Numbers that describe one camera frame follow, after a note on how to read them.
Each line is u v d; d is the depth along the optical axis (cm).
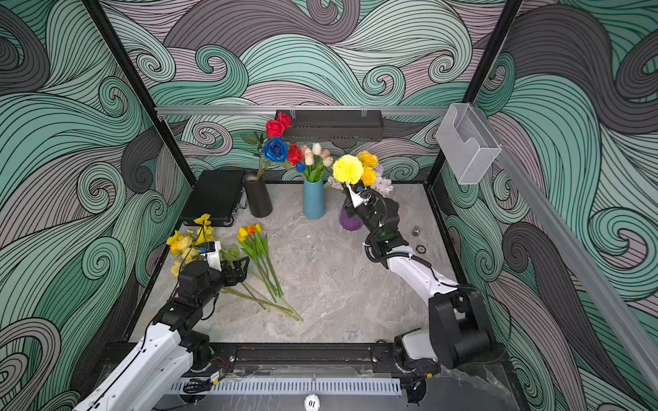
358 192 63
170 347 53
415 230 101
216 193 117
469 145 75
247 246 95
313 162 88
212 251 70
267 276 90
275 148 69
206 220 100
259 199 100
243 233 97
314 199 98
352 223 102
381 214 59
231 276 71
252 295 86
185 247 90
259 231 99
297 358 75
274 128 75
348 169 58
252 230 98
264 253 95
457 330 41
